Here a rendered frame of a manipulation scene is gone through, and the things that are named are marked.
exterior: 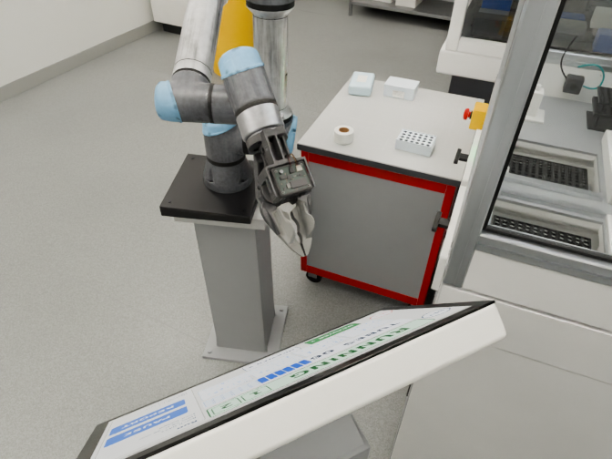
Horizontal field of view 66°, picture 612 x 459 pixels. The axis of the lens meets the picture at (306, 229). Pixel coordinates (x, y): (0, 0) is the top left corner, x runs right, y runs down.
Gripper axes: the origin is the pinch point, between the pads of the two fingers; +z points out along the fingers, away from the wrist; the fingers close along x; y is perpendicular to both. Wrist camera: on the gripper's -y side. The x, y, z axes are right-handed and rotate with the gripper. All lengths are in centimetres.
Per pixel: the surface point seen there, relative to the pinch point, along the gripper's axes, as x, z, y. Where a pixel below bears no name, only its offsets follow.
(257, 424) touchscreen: -19.3, 16.9, 25.9
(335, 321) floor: 43, 28, -119
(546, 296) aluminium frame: 40.6, 22.9, 4.8
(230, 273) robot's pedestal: 1, -4, -85
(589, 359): 49, 38, 1
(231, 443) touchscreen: -22.2, 17.5, 26.0
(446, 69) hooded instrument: 116, -58, -83
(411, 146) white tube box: 71, -25, -61
